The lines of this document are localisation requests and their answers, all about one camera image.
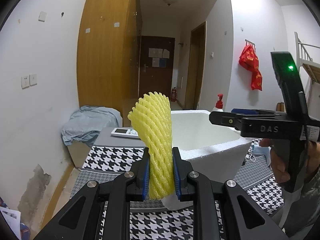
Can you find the dark brown entrance door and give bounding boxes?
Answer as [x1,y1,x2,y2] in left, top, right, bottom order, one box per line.
[139,36,175,97]

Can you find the red fire extinguisher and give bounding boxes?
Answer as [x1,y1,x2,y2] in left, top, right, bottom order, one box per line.
[171,87,177,102]

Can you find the person right hand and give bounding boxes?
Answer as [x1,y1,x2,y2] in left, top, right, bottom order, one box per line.
[259,138,320,184]

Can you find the white red pump bottle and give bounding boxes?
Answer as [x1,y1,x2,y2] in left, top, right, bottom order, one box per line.
[214,94,223,112]

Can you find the yellow foam fruit net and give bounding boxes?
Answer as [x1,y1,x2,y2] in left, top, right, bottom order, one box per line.
[127,92,175,200]

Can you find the light blue cloth pile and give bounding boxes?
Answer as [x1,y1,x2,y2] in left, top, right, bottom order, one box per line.
[61,106,123,147]

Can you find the wall hook rack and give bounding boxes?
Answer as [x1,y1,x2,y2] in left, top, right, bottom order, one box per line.
[245,39,255,48]

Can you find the white remote control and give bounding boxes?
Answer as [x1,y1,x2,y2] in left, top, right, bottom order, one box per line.
[111,127,139,139]

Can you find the ceiling lamp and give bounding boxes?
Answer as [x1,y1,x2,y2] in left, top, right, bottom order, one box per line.
[163,0,178,6]

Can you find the metal bunk bed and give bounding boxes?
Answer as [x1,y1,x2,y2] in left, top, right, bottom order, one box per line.
[294,31,319,115]

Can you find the side doorway frame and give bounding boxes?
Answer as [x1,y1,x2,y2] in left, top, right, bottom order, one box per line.
[184,22,207,110]

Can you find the white styrofoam box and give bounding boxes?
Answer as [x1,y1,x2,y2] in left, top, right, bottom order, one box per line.
[159,109,253,212]

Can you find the blue face mask pack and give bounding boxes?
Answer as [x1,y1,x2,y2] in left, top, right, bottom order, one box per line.
[246,144,271,166]

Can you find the wooden boards against wall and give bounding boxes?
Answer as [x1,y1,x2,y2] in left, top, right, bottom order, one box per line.
[276,102,285,112]

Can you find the red hanging bag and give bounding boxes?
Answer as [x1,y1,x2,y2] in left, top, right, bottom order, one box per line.
[239,42,263,91]

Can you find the wooden wardrobe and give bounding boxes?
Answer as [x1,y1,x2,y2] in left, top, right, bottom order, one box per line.
[76,0,139,118]

